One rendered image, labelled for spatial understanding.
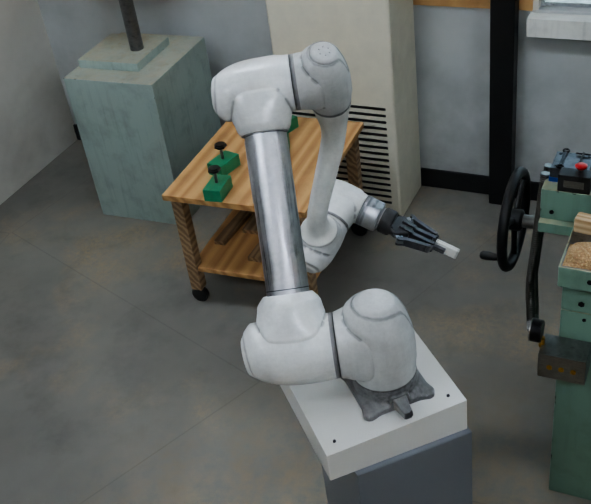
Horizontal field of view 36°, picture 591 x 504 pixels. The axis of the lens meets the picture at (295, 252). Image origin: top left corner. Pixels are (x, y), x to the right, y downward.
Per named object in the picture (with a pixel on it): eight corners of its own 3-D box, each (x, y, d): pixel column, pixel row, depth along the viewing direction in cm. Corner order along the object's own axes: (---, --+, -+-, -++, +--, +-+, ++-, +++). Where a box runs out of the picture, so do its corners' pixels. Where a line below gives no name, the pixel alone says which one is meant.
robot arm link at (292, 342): (341, 383, 203) (244, 397, 204) (341, 375, 219) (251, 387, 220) (292, 44, 205) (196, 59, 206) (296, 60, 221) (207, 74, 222)
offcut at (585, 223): (573, 231, 226) (574, 218, 224) (578, 224, 228) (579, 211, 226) (591, 235, 224) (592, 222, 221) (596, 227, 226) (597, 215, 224)
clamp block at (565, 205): (551, 188, 247) (553, 160, 242) (603, 195, 242) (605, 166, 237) (539, 218, 237) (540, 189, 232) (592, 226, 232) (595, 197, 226)
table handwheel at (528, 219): (522, 191, 266) (510, 147, 240) (593, 200, 258) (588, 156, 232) (500, 283, 258) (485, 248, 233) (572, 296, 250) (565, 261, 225)
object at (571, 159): (555, 163, 241) (556, 145, 238) (598, 168, 236) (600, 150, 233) (544, 189, 232) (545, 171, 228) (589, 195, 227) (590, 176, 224)
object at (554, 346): (542, 355, 243) (544, 332, 239) (590, 365, 238) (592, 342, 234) (535, 376, 237) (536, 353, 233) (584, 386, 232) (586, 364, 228)
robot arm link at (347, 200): (368, 204, 267) (349, 239, 262) (321, 181, 270) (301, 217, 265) (372, 186, 257) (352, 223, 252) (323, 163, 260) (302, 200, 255)
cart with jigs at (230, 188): (253, 215, 413) (230, 87, 375) (372, 230, 392) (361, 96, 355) (187, 306, 366) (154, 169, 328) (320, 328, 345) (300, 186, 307)
